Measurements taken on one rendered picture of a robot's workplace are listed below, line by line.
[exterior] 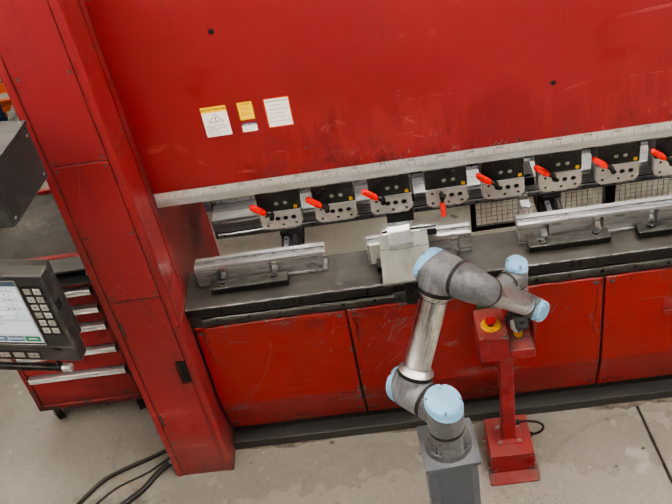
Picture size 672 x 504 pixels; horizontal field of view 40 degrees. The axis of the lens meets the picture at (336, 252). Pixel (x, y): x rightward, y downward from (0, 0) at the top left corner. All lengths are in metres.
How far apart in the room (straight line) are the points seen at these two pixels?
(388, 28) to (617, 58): 0.75
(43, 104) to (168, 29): 0.44
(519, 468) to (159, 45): 2.17
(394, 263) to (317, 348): 0.55
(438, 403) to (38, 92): 1.51
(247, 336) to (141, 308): 0.46
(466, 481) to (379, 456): 0.98
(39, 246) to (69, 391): 0.77
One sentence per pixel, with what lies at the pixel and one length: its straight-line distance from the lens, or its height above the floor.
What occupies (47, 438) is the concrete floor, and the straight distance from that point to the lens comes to 4.55.
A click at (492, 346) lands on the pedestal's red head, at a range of 3.35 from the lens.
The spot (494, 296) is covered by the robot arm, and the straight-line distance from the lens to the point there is 2.76.
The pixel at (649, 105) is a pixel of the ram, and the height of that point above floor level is 1.42.
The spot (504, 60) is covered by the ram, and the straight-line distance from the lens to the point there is 3.05.
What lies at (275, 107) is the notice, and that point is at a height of 1.63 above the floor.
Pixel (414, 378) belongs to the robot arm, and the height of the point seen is 1.03.
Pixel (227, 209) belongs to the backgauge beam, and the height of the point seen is 0.98.
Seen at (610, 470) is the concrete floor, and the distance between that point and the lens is 3.95.
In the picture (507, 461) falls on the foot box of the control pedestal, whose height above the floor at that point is 0.08.
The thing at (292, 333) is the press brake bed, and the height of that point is 0.68.
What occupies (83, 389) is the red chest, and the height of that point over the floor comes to 0.23.
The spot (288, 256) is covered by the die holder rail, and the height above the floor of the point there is 0.97.
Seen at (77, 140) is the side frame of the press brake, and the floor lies 1.74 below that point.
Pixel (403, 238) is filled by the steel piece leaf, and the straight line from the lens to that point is 3.41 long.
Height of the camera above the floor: 3.21
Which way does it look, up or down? 41 degrees down
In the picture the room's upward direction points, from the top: 11 degrees counter-clockwise
